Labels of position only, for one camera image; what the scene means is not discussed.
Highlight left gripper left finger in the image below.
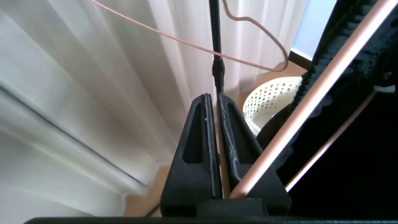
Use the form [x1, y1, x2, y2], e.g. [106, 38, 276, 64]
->
[160, 93, 223, 218]

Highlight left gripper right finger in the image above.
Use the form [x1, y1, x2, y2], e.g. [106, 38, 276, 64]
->
[217, 93, 292, 216]

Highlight pink clothes hanger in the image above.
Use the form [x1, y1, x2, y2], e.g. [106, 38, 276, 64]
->
[229, 0, 398, 199]
[91, 0, 289, 73]

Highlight black shorts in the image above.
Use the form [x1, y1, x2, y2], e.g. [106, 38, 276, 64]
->
[256, 0, 398, 218]

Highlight white laundry basket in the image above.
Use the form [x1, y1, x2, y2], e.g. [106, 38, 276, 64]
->
[242, 76, 304, 136]

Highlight black clothes rack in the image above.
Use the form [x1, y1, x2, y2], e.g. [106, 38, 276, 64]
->
[143, 0, 226, 218]

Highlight beige curtain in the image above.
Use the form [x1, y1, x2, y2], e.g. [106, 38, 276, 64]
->
[0, 0, 308, 224]

